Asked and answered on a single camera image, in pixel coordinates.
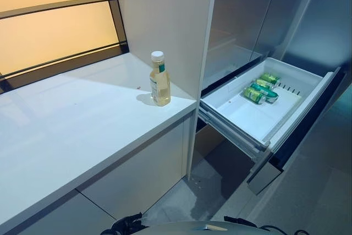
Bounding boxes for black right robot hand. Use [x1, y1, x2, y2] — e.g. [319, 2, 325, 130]
[223, 215, 266, 232]

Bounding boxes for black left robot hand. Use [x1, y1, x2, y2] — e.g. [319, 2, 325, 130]
[114, 212, 144, 235]

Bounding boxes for yellow drink bottle white cap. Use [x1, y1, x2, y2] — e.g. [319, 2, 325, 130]
[149, 51, 171, 107]

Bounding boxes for steel lower fridge drawer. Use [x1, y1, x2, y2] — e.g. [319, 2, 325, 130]
[246, 160, 283, 196]

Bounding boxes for white fridge drawer bin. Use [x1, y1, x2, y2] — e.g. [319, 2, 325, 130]
[200, 57, 331, 149]

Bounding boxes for dark steel fridge drawer front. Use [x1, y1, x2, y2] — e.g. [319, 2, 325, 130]
[268, 65, 347, 171]

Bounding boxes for wide stainless fridge door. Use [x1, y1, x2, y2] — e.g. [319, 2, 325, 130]
[203, 0, 278, 83]

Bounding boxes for narrow stainless fridge door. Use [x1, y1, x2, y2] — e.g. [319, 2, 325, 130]
[250, 0, 325, 64]

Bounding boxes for grey robot torso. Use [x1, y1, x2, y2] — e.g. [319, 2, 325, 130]
[137, 220, 276, 235]

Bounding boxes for grey drawer slide rails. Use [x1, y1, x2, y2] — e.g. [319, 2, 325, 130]
[198, 102, 269, 161]

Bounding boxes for teal green drink can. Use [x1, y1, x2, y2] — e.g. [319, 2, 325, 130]
[250, 83, 279, 103]

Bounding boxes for black framed orange window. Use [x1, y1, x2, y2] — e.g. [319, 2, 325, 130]
[0, 0, 130, 94]

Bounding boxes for tall white cabinet panel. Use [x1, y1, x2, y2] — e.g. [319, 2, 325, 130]
[112, 0, 219, 181]

